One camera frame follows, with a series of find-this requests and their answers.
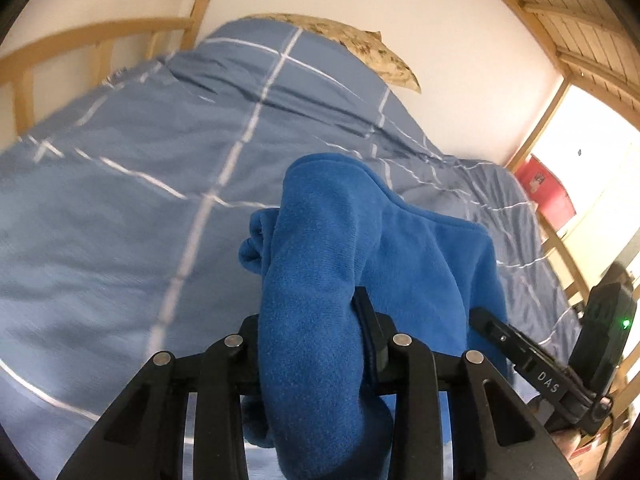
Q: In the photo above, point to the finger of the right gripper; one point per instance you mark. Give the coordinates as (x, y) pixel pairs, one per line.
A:
(514, 345)

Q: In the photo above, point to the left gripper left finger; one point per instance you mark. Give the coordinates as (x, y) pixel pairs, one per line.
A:
(141, 434)

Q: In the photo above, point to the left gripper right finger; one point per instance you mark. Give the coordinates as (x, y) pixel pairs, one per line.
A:
(493, 435)

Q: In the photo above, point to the blue fleece pants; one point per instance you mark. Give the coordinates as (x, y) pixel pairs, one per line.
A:
(339, 227)

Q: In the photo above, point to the red storage box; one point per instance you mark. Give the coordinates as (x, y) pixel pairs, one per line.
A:
(546, 190)

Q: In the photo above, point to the blue checked duvet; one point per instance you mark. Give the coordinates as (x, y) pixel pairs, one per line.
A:
(123, 213)

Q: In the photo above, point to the beige patterned pillow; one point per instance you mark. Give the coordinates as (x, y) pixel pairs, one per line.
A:
(367, 46)

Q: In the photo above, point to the wooden bunk bed frame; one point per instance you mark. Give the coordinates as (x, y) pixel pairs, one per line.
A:
(487, 68)

